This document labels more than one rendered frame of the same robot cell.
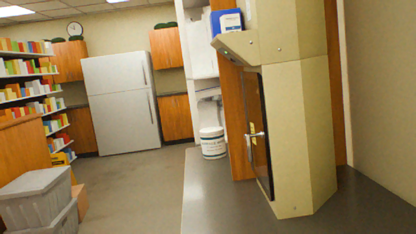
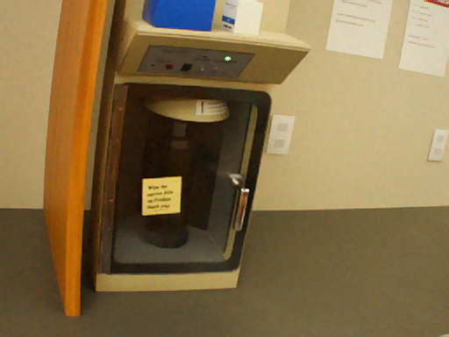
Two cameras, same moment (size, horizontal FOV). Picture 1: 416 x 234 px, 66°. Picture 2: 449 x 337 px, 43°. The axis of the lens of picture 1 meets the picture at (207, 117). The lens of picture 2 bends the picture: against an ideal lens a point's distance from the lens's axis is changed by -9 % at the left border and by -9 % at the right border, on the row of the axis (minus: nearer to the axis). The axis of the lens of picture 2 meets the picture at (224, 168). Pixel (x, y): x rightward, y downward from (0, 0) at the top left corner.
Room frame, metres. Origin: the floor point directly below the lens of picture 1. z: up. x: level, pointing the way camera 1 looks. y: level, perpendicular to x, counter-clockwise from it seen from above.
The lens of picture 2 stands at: (1.42, 0.91, 1.65)
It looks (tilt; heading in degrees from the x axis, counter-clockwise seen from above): 20 degrees down; 248
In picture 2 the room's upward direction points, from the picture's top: 10 degrees clockwise
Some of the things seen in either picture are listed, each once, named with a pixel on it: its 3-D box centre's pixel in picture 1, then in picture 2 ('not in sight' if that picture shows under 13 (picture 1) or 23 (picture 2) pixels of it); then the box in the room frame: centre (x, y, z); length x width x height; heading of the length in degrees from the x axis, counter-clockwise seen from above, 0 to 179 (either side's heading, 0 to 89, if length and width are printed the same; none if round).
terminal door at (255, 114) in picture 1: (255, 130); (182, 186); (1.07, -0.16, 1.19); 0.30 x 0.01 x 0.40; 1
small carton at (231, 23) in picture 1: (230, 25); (241, 15); (1.02, -0.11, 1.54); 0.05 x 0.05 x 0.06; 9
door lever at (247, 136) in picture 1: (253, 146); (238, 204); (0.96, -0.13, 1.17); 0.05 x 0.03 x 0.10; 91
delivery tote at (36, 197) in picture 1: (39, 196); not in sight; (2.68, 1.55, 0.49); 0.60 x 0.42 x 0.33; 2
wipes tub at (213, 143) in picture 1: (212, 142); not in sight; (1.67, -0.01, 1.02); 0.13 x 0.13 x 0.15
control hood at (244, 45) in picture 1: (231, 52); (213, 55); (1.06, -0.11, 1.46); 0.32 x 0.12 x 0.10; 2
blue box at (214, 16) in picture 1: (225, 25); (179, 0); (1.14, -0.11, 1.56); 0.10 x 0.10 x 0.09; 2
